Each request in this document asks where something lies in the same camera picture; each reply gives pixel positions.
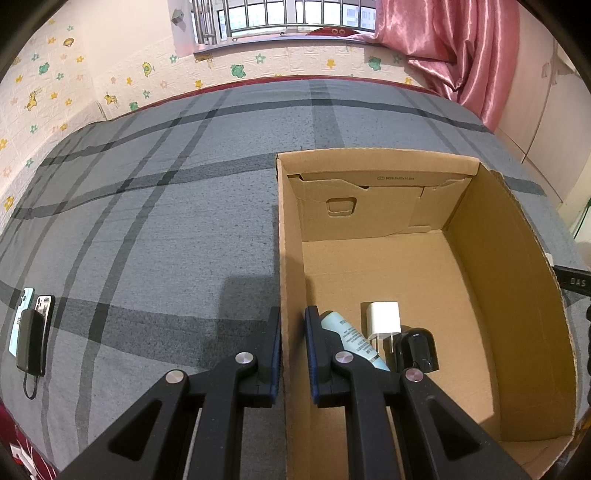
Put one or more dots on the brown cardboard box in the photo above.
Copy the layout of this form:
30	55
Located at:
443	237

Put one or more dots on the black cylindrical cap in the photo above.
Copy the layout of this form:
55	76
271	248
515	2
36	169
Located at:
416	348

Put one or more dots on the light green smartphone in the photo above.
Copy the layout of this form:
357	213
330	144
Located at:
23	305

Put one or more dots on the grey plaid bed cover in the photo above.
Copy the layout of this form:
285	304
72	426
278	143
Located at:
156	234

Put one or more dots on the light blue tube bottle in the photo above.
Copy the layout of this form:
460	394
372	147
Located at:
352	339

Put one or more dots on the barred window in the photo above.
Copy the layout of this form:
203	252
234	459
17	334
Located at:
229	20

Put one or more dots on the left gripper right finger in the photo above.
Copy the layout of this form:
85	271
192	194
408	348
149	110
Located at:
399	425

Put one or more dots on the small white plug charger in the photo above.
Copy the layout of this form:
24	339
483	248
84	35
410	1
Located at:
383	322

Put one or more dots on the pink satin curtain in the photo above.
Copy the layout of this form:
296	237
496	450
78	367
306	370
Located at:
466	50

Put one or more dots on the beige wardrobe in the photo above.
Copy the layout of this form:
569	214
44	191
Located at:
546	120

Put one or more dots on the phone with dark case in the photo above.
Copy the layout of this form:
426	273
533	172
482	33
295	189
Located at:
44	305

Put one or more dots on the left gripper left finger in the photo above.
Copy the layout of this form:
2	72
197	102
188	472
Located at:
188	426

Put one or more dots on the black power bank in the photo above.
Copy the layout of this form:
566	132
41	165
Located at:
30	352

